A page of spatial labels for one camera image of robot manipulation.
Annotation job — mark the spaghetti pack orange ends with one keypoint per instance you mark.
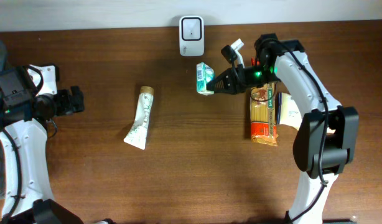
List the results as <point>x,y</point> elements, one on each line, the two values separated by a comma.
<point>263,115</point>

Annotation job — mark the white barcode scanner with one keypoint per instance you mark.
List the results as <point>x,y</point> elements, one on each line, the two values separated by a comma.
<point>191,36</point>

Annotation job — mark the white tube gold cap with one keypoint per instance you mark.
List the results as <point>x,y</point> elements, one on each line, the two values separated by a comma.
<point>137,135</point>

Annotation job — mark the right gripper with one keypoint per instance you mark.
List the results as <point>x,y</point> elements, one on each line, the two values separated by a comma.
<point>234,79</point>

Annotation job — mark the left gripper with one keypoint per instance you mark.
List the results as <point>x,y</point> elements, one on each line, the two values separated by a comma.
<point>68,107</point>

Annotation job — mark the cream snack bag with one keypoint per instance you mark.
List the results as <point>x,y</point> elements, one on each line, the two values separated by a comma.
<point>287,112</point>

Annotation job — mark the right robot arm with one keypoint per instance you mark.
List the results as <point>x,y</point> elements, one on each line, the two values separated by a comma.
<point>325,142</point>

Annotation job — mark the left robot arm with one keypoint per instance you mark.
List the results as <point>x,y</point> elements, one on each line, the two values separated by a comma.
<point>29,100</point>

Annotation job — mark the small teal tissue pack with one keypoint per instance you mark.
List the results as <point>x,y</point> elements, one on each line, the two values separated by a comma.
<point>205,74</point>

